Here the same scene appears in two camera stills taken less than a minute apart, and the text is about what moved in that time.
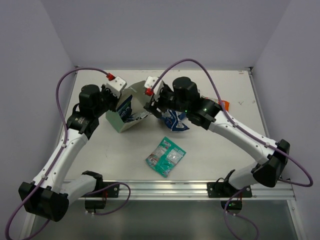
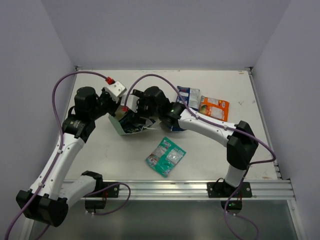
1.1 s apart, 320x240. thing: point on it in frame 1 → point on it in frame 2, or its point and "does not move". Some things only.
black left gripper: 111,97 does not move
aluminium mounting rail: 186,189 does not move
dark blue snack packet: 125,108 → 128,126
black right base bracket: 224,189 does not move
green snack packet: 165,156 does not move
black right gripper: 153,106 → 140,100
